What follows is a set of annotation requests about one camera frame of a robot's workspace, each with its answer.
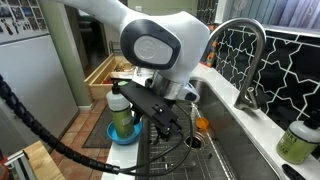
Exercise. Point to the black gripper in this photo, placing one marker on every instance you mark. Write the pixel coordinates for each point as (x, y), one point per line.
(152, 106)

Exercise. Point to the green soap bottle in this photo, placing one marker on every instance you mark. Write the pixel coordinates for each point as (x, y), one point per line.
(300, 139)
(120, 109)

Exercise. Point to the blue bowl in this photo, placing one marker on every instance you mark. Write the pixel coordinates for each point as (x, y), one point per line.
(125, 138)

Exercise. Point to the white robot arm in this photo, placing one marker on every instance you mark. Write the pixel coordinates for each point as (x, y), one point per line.
(170, 45)

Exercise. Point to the green soap bottle by window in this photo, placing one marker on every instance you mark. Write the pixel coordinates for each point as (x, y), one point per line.
(300, 139)

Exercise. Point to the open wooden drawer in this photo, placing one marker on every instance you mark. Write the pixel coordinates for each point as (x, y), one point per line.
(113, 68)

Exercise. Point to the orange sink stopper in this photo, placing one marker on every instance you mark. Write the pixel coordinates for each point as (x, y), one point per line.
(202, 123)

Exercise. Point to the colourful patterned cutting board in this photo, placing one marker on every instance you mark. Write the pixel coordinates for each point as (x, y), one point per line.
(210, 57)

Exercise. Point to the stainless steel sink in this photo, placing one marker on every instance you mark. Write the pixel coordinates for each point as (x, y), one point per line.
(244, 158)

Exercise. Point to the white refrigerator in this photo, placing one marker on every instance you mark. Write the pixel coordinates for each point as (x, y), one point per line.
(29, 63)

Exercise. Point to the wire sink grid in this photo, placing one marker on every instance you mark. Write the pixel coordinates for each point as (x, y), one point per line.
(205, 160)

